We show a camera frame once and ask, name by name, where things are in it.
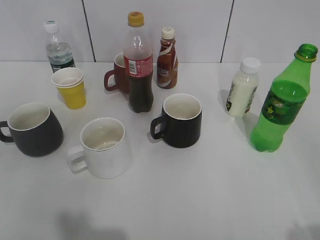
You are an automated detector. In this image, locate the white ceramic mug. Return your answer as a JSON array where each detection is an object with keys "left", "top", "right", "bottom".
[{"left": 67, "top": 117, "right": 132, "bottom": 180}]

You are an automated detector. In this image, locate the brown coffee drink bottle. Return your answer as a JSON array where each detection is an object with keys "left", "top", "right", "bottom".
[{"left": 156, "top": 26, "right": 179, "bottom": 89}]

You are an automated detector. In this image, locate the black ceramic mug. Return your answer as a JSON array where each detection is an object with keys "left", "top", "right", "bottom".
[{"left": 150, "top": 93, "right": 202, "bottom": 148}]

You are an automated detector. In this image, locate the cola bottle yellow cap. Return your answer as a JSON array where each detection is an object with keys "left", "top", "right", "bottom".
[{"left": 123, "top": 11, "right": 154, "bottom": 113}]

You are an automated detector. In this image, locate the clear water bottle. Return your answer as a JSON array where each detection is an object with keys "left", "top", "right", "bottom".
[{"left": 43, "top": 20, "right": 76, "bottom": 73}]

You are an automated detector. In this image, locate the dark gray round mug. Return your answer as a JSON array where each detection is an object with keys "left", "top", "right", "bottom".
[{"left": 0, "top": 102, "right": 64, "bottom": 157}]

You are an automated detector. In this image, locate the white milk bottle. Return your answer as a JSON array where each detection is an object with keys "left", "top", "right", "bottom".
[{"left": 225, "top": 57, "right": 261, "bottom": 117}]

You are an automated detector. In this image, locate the yellow paper cup stack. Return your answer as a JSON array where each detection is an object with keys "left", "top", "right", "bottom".
[{"left": 51, "top": 67, "right": 87, "bottom": 110}]

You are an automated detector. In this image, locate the green sprite bottle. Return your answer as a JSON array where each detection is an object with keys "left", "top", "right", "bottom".
[{"left": 250, "top": 43, "right": 318, "bottom": 153}]

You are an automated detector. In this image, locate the dark red ceramic mug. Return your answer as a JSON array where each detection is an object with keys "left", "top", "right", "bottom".
[{"left": 104, "top": 52, "right": 130, "bottom": 94}]

